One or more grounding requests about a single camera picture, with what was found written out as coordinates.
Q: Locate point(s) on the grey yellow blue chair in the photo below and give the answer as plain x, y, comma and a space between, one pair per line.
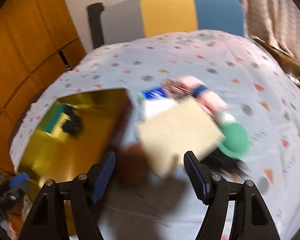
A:
165, 15

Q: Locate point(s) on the white printed tablecloth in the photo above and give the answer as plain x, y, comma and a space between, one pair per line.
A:
190, 55

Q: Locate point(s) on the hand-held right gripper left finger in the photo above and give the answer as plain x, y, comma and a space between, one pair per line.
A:
105, 176

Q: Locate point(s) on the gold cardboard box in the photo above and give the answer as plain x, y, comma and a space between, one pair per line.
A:
65, 155

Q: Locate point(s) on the orange wooden cabinet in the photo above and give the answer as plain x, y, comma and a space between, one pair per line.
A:
27, 42

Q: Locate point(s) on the dark wooden furniture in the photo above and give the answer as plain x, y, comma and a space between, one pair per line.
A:
285, 55

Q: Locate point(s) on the leopard print scrunchie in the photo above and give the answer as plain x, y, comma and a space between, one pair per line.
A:
173, 87

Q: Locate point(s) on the beige foam sponge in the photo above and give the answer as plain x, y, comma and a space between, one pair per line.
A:
177, 135

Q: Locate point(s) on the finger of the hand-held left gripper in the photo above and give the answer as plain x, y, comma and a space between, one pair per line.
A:
18, 178

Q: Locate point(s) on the pink sock with blue band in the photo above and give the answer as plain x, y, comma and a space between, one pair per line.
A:
210, 100

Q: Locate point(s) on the green and yellow sponge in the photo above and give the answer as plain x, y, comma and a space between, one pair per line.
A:
53, 120

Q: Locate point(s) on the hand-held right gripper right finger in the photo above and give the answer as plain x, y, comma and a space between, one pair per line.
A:
193, 177

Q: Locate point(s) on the beige patterned curtain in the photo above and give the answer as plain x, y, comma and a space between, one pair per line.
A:
270, 10

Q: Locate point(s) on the black wig with colourful beads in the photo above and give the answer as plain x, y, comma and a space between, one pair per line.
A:
227, 166

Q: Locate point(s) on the blue tissue packet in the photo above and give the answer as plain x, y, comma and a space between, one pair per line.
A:
153, 93

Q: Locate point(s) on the green hat white bottle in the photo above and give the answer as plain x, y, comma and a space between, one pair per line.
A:
233, 137

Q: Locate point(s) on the brown round soft object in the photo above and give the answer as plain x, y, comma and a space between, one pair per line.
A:
132, 165

